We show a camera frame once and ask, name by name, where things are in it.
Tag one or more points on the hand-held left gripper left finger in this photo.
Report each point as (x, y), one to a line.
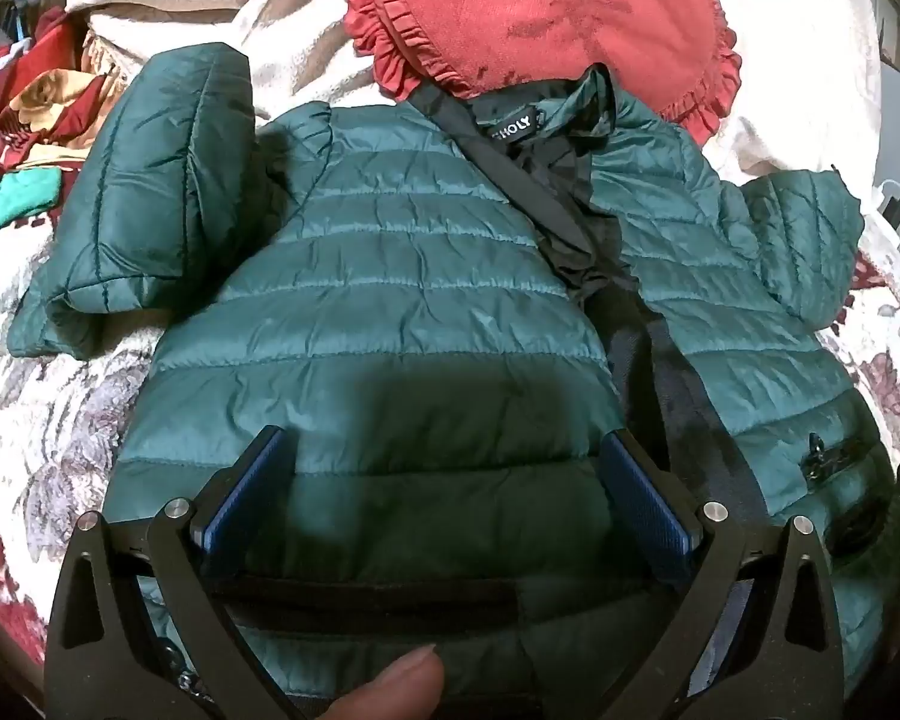
(244, 495)

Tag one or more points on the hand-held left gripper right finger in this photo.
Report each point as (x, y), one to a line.
(645, 499)

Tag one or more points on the green quilted puffer jacket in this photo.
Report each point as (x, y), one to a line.
(420, 277)

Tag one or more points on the person's left hand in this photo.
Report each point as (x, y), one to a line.
(390, 690)

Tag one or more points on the floral red white blanket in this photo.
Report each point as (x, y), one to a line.
(45, 405)

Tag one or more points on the bright green cloth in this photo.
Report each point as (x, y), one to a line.
(7, 202)

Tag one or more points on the cream patterned bedsheet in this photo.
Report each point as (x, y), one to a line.
(307, 67)

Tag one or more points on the red yellow floral cloth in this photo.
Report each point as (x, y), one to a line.
(37, 105)

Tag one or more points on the red ruffled pillow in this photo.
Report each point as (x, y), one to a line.
(540, 15)

